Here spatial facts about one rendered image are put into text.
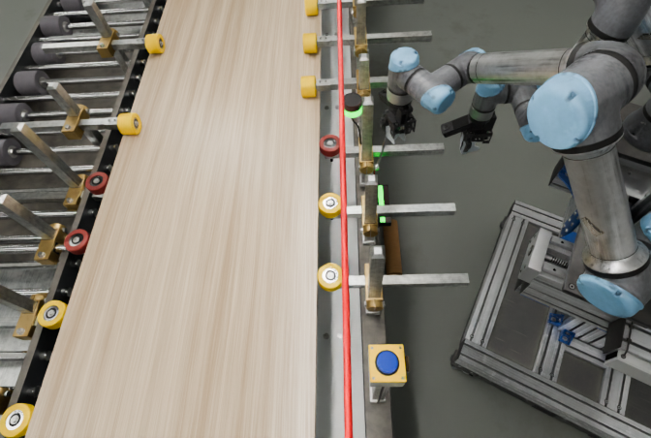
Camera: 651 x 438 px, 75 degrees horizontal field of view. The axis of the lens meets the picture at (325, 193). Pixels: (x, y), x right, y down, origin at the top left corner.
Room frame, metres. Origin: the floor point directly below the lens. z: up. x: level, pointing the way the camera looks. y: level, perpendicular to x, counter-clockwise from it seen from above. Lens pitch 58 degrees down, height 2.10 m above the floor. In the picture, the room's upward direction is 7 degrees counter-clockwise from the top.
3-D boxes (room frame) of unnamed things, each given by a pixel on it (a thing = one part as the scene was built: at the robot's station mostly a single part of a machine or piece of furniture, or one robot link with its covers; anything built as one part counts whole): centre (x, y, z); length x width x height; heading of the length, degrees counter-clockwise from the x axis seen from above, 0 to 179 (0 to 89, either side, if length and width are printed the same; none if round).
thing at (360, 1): (1.39, -0.22, 0.92); 0.03 x 0.03 x 0.48; 84
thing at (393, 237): (0.89, -0.31, 0.04); 0.30 x 0.08 x 0.08; 174
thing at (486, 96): (0.89, -0.54, 1.12); 0.09 x 0.08 x 0.11; 85
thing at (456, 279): (0.43, -0.18, 0.84); 0.43 x 0.03 x 0.04; 84
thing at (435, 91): (0.77, -0.31, 1.30); 0.11 x 0.11 x 0.08; 31
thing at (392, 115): (0.84, -0.25, 1.15); 0.09 x 0.08 x 0.12; 13
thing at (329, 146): (0.95, -0.04, 0.85); 0.08 x 0.08 x 0.11
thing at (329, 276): (0.45, 0.02, 0.85); 0.08 x 0.08 x 0.11
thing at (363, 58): (1.15, -0.19, 0.87); 0.03 x 0.03 x 0.48; 84
